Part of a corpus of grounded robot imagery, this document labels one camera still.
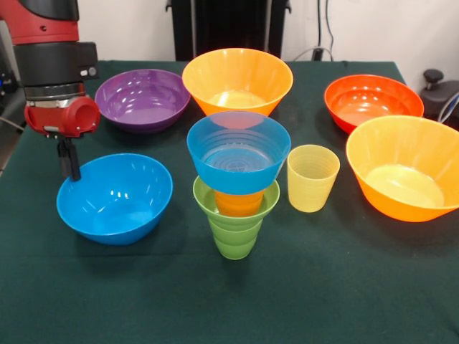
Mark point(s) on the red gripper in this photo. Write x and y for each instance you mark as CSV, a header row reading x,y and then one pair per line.
x,y
61,120

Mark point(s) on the round blue plastic bowl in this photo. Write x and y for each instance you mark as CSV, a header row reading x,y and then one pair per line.
x,y
114,204

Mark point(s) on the green plastic bowl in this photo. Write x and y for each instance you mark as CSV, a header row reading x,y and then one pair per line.
x,y
204,204

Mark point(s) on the shallow translucent blue bowl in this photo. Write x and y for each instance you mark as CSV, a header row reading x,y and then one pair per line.
x,y
236,179

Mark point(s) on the orange plastic cup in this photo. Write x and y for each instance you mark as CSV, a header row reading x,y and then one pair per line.
x,y
238,204

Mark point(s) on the green plastic cup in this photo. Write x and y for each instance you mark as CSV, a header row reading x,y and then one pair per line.
x,y
235,245

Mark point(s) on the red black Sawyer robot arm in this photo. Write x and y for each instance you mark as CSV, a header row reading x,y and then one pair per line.
x,y
46,53

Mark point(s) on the black office chair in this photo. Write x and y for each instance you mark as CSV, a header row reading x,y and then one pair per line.
x,y
10,122

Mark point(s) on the purple plastic bowl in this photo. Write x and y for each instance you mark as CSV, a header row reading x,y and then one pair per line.
x,y
143,104

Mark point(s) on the black computer case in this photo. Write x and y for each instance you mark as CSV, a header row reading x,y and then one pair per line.
x,y
7,71

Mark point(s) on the large orange plastic bowl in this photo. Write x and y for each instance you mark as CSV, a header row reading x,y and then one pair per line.
x,y
401,179
236,79

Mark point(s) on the yellow plastic cup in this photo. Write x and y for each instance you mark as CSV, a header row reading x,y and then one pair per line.
x,y
312,193

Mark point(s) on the dark green tablecloth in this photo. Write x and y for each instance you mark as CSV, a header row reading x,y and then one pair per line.
x,y
287,286

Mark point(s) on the red plastic bowl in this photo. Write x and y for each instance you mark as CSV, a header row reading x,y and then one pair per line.
x,y
373,100

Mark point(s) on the black chair with knob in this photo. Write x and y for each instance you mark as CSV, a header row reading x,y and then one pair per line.
x,y
441,93

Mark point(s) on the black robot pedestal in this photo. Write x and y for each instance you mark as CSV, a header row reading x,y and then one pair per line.
x,y
229,28

